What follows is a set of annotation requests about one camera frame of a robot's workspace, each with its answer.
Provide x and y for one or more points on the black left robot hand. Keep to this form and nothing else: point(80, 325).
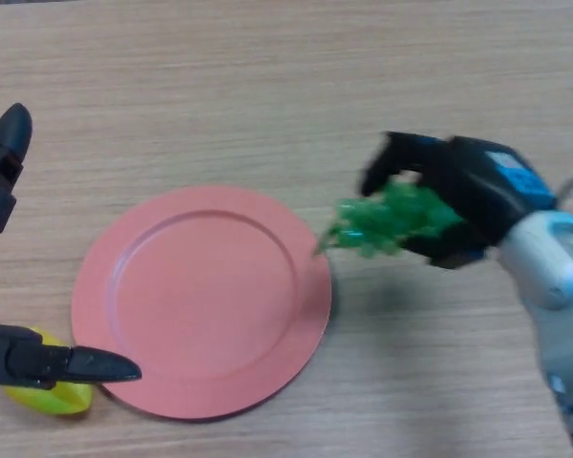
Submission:
point(0, 191)

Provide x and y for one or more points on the yellow-green starfruit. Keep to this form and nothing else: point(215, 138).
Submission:
point(62, 398)

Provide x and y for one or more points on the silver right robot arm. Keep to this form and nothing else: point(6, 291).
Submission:
point(554, 276)

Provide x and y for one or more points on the green grape bunch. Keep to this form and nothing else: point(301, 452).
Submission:
point(391, 219)

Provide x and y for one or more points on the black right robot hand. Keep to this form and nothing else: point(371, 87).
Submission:
point(477, 186)

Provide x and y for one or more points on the pink round plate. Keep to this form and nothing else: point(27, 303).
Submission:
point(205, 305)

